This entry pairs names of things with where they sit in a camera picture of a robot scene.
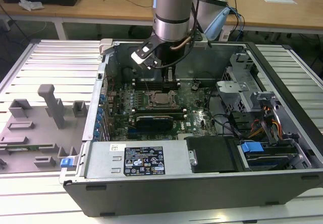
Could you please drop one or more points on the silver square CPU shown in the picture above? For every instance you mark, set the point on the silver square CPU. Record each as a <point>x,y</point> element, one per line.
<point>162,98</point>

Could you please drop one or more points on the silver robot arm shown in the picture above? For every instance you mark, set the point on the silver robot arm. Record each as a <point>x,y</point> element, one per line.
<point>171,19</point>

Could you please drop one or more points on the black RAM slot bank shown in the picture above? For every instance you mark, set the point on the black RAM slot bank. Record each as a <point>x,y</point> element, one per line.
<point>161,113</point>
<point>151,84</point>

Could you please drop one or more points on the CPU socket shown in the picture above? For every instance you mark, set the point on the CPU socket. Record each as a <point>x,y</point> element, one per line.
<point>151,106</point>

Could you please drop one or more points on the blue slot retainer clips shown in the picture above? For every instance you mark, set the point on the blue slot retainer clips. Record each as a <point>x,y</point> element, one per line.
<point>99,115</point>

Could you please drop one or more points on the black round fan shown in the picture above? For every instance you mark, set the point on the black round fan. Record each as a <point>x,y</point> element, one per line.
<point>127,74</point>

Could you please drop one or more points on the white small plug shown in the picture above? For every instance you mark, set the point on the white small plug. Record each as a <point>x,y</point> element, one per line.
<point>224,35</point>

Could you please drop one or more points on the metal drive cage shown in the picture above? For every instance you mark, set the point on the metal drive cage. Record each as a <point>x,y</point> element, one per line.
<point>237,70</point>

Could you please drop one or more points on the black graphics card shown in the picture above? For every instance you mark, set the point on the black graphics card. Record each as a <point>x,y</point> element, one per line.
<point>154,124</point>

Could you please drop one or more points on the green motherboard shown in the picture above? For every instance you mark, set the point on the green motherboard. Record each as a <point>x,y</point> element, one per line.
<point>196,123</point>

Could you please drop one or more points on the wooden desk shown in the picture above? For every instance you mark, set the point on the wooden desk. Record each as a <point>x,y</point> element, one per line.
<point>101,9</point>

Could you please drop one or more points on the black plastic shroud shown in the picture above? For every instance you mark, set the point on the black plastic shroud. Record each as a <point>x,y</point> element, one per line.
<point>212,153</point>

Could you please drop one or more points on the black label sticker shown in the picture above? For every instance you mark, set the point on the black label sticker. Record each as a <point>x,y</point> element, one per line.
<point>143,161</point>

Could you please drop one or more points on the white plain sheet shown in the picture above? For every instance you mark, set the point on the white plain sheet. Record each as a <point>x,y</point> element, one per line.
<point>278,0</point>

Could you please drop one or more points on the grey power supply unit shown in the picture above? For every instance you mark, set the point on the grey power supply unit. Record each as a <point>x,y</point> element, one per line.
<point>106,158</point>

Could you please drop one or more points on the blue disk carrier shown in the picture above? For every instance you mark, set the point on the blue disk carrier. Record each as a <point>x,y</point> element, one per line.
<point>251,148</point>

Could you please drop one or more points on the black open PC case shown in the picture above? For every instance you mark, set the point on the black open PC case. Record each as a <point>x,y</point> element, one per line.
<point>176,196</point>

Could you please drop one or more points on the black hard disk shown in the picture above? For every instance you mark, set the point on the black hard disk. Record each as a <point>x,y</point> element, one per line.
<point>270,161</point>

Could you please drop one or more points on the crumpled white paper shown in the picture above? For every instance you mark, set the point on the crumpled white paper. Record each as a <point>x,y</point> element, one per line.
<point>30,4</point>

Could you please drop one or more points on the blue case latch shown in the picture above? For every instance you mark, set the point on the blue case latch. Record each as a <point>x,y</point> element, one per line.
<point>65,162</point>

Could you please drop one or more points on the grey parts rack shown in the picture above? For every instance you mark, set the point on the grey parts rack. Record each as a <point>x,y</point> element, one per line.
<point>38,138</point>

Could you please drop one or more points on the green RAM stick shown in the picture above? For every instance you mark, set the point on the green RAM stick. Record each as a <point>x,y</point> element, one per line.
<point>22,148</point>

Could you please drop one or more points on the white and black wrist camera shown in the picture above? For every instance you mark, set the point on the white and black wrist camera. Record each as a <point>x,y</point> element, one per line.
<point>143,55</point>

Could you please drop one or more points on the grey disk bay bracket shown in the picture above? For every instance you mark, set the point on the grey disk bay bracket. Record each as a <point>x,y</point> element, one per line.
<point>282,108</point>

